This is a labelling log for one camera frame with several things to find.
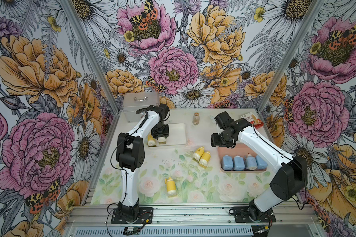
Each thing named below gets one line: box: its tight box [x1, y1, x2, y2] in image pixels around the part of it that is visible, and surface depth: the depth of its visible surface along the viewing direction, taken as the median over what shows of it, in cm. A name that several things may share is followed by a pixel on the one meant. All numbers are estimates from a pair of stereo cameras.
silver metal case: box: [122, 91, 160, 123], surface depth 111 cm
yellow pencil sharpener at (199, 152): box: [192, 146, 205, 163], surface depth 91 cm
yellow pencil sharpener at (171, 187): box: [164, 176, 177, 198], surface depth 78 cm
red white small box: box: [240, 112, 265, 130], surface depth 113 cm
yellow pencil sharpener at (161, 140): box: [157, 136, 167, 145], surface depth 93 cm
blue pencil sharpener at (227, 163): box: [222, 154, 234, 171], surface depth 87 cm
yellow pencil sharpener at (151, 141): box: [147, 133, 157, 148], surface depth 96 cm
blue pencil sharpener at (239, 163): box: [233, 155, 245, 171], surface depth 87 cm
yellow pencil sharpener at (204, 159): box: [198, 151, 212, 168], surface depth 89 cm
